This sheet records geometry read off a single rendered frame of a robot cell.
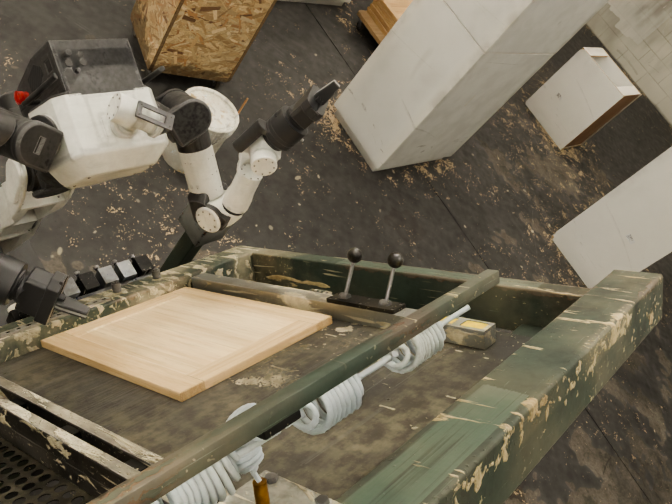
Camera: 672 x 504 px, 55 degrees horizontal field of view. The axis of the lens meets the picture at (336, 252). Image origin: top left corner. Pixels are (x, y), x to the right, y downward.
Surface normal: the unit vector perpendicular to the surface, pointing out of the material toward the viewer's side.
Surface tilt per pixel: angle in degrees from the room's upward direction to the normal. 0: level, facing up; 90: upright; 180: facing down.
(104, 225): 0
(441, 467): 51
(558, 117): 90
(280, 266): 90
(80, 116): 23
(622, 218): 90
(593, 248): 90
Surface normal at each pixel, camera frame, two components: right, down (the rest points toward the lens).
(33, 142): 0.89, 0.35
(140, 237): 0.52, -0.54
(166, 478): 0.76, 0.09
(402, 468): -0.11, -0.96
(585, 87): -0.68, 0.21
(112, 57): 0.70, -0.18
